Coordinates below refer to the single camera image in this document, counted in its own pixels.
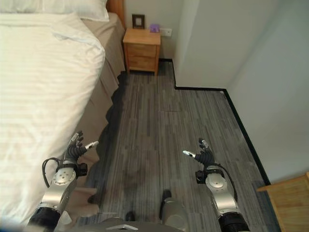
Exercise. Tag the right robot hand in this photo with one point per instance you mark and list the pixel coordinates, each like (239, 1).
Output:
(205, 154)

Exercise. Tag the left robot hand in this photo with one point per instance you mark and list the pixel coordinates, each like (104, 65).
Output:
(74, 149)

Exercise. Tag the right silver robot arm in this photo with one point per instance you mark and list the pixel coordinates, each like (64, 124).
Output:
(222, 191)

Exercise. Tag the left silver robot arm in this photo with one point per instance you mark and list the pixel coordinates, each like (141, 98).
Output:
(58, 186)

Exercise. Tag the beige bed skirt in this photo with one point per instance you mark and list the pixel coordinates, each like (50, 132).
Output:
(106, 62)

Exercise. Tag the white striped duvet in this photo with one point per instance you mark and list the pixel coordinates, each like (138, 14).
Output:
(41, 101)

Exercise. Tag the silver robot body and legs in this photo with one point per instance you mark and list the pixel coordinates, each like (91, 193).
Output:
(149, 215)

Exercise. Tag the light wooden furniture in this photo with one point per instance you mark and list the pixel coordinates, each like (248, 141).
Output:
(287, 200)

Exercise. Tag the wooden nightstand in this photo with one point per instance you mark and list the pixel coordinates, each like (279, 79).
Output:
(142, 49)

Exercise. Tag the small purple object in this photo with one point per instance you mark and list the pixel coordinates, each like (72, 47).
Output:
(154, 27)

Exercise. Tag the white pillow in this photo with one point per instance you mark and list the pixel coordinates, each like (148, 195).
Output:
(79, 8)

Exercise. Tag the wooden headboard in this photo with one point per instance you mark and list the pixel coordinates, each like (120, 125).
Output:
(117, 10)

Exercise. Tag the white wall socket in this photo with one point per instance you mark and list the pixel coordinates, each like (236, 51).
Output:
(166, 32)

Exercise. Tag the dark picture frame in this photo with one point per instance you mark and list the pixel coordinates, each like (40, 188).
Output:
(138, 21)

